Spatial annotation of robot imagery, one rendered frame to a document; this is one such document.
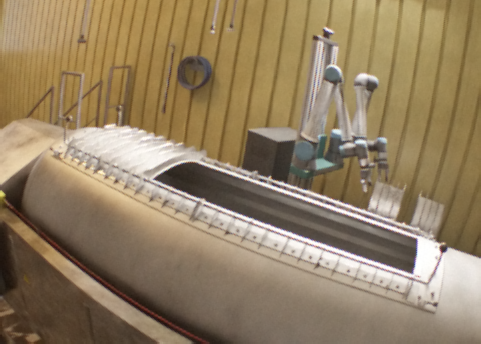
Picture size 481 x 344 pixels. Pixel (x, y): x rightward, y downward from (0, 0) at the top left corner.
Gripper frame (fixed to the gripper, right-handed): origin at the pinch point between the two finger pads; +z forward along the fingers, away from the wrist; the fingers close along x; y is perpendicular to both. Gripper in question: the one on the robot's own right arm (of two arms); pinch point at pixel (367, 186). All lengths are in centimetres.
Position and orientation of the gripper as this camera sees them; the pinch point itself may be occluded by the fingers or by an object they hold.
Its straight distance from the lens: 277.7
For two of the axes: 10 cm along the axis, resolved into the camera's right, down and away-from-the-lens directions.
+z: 2.4, 9.5, 1.8
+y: -7.6, 0.7, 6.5
